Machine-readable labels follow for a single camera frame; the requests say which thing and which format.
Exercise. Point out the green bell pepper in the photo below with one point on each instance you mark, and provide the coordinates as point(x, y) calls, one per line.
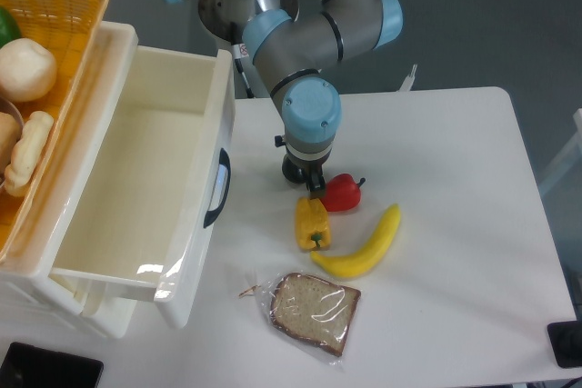
point(9, 29)

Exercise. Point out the brown bread roll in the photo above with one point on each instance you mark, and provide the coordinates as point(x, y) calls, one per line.
point(10, 131)

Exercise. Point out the long beige bread roll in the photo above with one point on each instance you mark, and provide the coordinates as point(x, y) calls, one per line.
point(27, 152)

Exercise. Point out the black device bottom left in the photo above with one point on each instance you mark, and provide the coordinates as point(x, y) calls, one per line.
point(26, 365)

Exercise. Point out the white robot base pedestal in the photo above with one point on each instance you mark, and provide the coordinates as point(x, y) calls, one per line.
point(225, 21)

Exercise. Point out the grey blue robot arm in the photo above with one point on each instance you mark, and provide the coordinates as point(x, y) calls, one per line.
point(288, 54)

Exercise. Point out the orange woven basket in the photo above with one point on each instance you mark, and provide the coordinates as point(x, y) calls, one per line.
point(67, 29)

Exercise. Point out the black device right edge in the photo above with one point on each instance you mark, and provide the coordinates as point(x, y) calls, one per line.
point(565, 339)

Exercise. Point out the dark purple mangosteen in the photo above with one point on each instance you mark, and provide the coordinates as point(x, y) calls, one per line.
point(292, 172)

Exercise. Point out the round white bread bun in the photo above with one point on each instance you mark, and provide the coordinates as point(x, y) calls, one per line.
point(28, 71)

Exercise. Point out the white plastic drawer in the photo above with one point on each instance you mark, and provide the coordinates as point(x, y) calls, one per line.
point(138, 228)

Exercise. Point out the black drawer handle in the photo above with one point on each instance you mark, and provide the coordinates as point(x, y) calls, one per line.
point(220, 190)

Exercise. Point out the yellow bell pepper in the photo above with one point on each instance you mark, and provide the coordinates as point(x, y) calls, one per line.
point(312, 230)

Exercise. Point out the red bell pepper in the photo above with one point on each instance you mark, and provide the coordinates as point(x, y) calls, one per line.
point(343, 193)

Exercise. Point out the white drawer cabinet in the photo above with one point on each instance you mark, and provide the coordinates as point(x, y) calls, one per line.
point(32, 295)

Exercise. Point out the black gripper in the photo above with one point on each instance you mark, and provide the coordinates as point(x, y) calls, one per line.
point(315, 180)

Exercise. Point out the bagged brown bread slice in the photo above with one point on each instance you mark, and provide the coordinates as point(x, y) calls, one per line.
point(311, 312)

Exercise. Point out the yellow banana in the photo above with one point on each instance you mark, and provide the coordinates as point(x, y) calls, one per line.
point(368, 255)

